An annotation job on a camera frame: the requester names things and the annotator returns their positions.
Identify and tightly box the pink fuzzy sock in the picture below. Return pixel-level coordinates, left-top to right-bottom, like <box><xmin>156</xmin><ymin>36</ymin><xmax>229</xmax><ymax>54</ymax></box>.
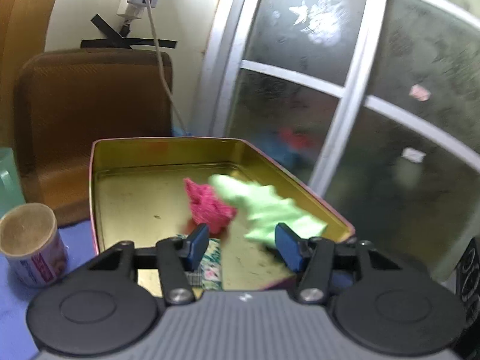
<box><xmin>184</xmin><ymin>178</ymin><xmax>238</xmax><ymax>236</ymax></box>

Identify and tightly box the green white tissue packet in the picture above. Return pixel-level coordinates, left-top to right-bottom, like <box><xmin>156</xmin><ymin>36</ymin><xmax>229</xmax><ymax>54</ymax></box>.
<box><xmin>185</xmin><ymin>238</ymin><xmax>223</xmax><ymax>291</ymax></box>

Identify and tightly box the light green cloth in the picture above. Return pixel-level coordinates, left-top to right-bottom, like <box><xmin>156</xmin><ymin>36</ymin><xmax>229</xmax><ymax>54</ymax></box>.
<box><xmin>208</xmin><ymin>175</ymin><xmax>328</xmax><ymax>248</ymax></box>

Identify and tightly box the pink macaron biscuit tin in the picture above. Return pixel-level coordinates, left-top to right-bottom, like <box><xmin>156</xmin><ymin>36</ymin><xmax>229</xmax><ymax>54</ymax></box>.
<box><xmin>88</xmin><ymin>136</ymin><xmax>356</xmax><ymax>292</ymax></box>

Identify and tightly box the paper snack cup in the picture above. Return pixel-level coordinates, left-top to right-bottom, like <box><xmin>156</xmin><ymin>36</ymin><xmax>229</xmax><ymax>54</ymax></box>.
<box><xmin>1</xmin><ymin>203</ymin><xmax>68</xmax><ymax>288</ymax></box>

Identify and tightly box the white framed frosted glass door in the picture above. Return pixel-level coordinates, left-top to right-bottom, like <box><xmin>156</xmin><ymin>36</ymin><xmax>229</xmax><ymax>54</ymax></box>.
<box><xmin>190</xmin><ymin>0</ymin><xmax>479</xmax><ymax>281</ymax></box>

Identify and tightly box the blue patterned tablecloth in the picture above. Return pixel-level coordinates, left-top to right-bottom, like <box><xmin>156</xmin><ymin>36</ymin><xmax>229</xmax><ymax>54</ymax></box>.
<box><xmin>0</xmin><ymin>220</ymin><xmax>96</xmax><ymax>359</ymax></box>

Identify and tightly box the mint green mug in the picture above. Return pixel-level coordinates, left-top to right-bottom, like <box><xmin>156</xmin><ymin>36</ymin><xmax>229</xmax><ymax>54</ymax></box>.
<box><xmin>0</xmin><ymin>147</ymin><xmax>25</xmax><ymax>217</ymax></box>

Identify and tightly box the wooden panel board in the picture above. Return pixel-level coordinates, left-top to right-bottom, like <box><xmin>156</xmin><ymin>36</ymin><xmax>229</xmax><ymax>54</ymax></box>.
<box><xmin>1</xmin><ymin>0</ymin><xmax>55</xmax><ymax>147</ymax></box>

